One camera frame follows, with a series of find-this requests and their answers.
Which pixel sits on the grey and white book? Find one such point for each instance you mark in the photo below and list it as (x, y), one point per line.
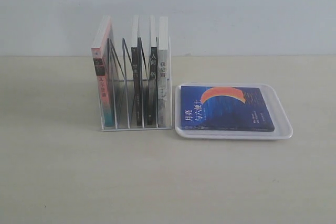
(162, 71)

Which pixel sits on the black book white characters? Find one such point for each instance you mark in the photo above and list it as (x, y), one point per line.
(152, 71)

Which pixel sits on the blue book with orange moon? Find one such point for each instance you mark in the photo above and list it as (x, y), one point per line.
(224, 109)

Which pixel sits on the clear acrylic book rack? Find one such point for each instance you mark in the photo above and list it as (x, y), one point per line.
(123, 89)

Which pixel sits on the black thin book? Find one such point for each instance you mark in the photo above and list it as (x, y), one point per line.
(136, 70)

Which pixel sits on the pink and teal book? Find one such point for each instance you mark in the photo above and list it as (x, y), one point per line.
(101, 61)

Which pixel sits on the white square plastic tray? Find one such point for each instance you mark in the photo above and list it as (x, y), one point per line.
(283, 128)

